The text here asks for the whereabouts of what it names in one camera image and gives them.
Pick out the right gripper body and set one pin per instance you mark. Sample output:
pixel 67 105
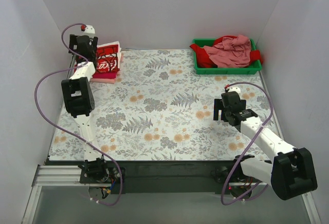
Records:
pixel 219 109

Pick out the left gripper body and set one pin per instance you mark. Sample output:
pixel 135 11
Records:
pixel 73 44

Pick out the green plastic tray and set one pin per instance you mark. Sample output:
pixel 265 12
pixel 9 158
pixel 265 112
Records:
pixel 253 68

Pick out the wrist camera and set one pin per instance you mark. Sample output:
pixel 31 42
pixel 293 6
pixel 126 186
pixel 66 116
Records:
pixel 88 30
pixel 232 89

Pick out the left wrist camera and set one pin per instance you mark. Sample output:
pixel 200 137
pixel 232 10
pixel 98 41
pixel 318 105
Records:
pixel 88 30

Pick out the crumpled pink t-shirt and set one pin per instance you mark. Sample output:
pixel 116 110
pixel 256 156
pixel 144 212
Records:
pixel 230 52

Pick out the aluminium frame rail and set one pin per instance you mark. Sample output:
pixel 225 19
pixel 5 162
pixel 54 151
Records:
pixel 59 175

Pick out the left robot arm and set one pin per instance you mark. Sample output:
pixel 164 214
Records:
pixel 79 102

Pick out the crumpled red t-shirt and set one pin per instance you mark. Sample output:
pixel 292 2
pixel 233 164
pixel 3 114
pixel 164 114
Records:
pixel 203 59

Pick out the folded peach t-shirt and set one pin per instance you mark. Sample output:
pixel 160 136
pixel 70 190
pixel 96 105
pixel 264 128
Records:
pixel 110 79

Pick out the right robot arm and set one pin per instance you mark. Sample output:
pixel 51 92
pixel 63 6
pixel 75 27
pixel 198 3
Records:
pixel 290 171

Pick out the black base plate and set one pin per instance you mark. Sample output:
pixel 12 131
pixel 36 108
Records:
pixel 160 176

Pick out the white printed t-shirt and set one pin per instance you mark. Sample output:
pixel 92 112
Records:
pixel 108 49

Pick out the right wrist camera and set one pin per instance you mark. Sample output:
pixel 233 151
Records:
pixel 232 89

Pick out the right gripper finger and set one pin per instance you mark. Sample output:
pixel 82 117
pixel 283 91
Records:
pixel 243 104
pixel 217 110

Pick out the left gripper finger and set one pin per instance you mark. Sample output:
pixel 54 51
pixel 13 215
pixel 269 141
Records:
pixel 94 43
pixel 72 43

